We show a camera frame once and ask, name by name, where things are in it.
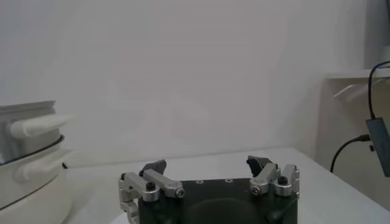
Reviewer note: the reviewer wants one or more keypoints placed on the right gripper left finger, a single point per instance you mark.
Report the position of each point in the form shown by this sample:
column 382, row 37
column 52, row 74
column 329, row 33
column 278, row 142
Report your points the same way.
column 137, row 185

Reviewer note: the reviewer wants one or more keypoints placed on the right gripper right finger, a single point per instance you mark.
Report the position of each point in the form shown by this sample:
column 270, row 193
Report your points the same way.
column 285, row 184

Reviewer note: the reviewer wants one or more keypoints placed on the grey usb hub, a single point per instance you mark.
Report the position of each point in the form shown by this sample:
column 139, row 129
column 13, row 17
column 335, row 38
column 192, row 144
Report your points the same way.
column 381, row 143

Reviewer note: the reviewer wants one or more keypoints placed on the cream electric cooker base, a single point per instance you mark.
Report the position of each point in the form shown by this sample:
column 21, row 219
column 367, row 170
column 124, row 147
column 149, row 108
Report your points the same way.
column 30, row 198

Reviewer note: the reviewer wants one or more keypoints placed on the grey computer monitor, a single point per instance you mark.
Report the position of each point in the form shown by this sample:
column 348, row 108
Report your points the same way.
column 377, row 30

